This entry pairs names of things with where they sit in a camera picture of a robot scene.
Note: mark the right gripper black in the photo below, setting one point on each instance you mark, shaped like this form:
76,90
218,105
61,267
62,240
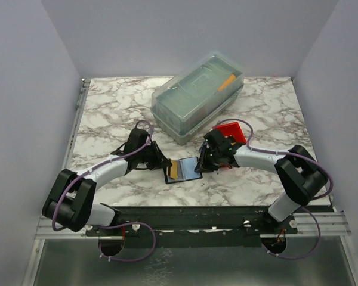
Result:
203,165

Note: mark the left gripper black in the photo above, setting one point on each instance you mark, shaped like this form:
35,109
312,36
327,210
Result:
160,161

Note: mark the gold magnetic stripe card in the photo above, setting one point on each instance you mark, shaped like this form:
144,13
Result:
174,171

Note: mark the black card holder wallet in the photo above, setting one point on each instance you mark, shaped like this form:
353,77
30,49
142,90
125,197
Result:
187,171

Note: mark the red plastic bin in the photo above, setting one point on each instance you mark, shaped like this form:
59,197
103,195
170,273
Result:
232,131

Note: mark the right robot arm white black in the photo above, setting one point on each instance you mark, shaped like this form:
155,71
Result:
299,173

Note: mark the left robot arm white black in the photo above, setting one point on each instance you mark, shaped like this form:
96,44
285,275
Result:
70,203

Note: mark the blue red screwdriver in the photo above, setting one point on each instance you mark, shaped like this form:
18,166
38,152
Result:
202,146

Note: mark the clear plastic storage box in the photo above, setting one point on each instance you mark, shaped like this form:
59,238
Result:
188,101

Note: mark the orange tool inside box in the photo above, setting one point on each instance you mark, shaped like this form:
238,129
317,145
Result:
226,83

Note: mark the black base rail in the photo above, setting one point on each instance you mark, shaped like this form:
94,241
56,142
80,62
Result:
193,227

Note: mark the aluminium frame rail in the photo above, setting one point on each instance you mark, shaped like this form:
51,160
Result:
333,224

